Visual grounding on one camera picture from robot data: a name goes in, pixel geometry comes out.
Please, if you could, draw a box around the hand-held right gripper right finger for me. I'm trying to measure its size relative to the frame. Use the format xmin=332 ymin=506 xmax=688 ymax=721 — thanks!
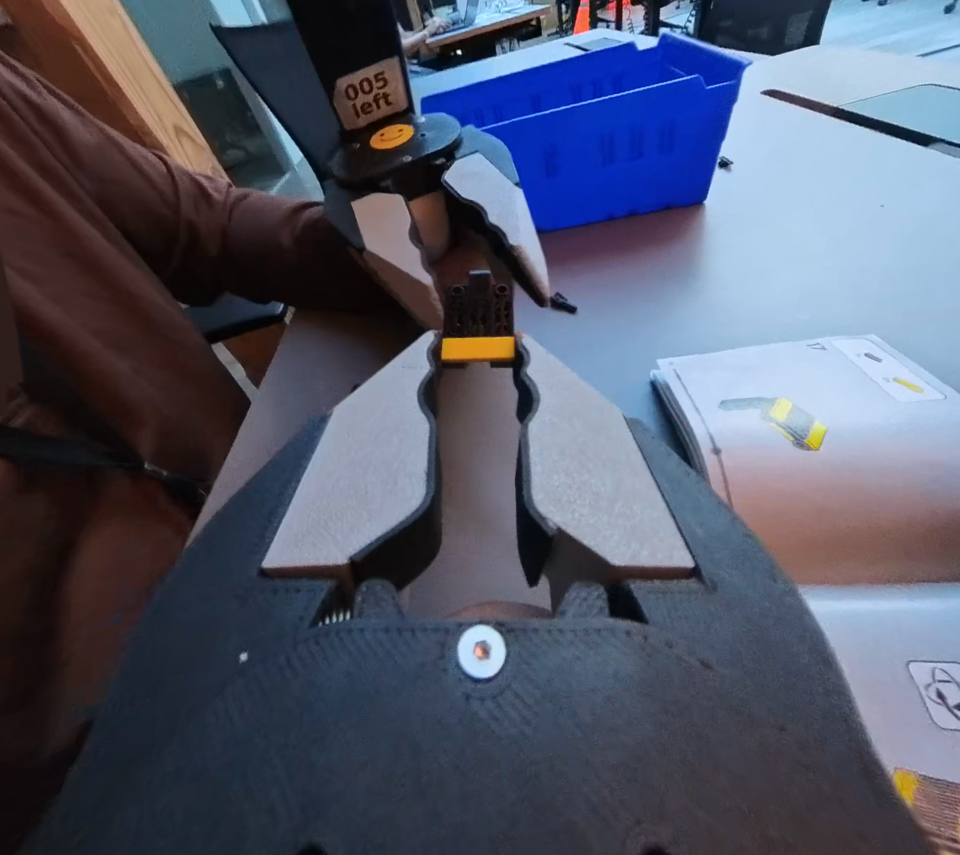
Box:
xmin=516 ymin=334 xmax=699 ymax=588

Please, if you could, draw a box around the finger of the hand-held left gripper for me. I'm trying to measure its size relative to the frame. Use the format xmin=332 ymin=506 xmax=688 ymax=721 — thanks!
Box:
xmin=351 ymin=191 xmax=451 ymax=333
xmin=441 ymin=152 xmax=554 ymax=310

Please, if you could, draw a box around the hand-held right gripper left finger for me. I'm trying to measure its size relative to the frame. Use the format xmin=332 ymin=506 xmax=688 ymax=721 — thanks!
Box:
xmin=261 ymin=331 xmax=442 ymax=590

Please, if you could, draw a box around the black and yellow lego piece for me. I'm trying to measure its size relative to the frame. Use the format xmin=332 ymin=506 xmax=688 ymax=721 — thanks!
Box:
xmin=438 ymin=268 xmax=519 ymax=370

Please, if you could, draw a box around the person's left forearm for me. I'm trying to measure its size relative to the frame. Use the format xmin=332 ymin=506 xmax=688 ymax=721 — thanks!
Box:
xmin=0 ymin=48 xmax=425 ymax=320

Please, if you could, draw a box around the another person's forearm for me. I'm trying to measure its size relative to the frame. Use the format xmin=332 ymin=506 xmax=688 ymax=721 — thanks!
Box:
xmin=401 ymin=18 xmax=452 ymax=55

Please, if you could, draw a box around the lego instruction booklet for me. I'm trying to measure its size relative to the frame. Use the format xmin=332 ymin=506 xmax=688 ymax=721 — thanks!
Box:
xmin=651 ymin=333 xmax=960 ymax=588

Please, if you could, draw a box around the blue plastic bin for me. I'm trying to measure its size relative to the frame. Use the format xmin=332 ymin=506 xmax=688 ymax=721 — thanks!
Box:
xmin=411 ymin=32 xmax=753 ymax=234

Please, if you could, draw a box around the small background desk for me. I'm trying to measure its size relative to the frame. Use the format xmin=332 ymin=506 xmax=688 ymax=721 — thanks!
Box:
xmin=420 ymin=3 xmax=554 ymax=60

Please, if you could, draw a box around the black chair seat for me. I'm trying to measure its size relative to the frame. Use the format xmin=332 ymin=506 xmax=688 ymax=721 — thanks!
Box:
xmin=180 ymin=298 xmax=291 ymax=347

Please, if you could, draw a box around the person's torso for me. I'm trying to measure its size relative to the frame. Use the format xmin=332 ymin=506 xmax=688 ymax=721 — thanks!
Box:
xmin=0 ymin=255 xmax=258 ymax=850

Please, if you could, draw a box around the white printed sheet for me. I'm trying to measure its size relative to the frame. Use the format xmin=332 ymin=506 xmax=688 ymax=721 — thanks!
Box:
xmin=798 ymin=583 xmax=960 ymax=855

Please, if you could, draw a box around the wooden door frame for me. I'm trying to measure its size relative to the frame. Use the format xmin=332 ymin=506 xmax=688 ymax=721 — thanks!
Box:
xmin=0 ymin=0 xmax=228 ymax=180

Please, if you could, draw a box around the black strap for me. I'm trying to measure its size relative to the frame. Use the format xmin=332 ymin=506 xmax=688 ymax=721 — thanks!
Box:
xmin=0 ymin=423 xmax=212 ymax=506

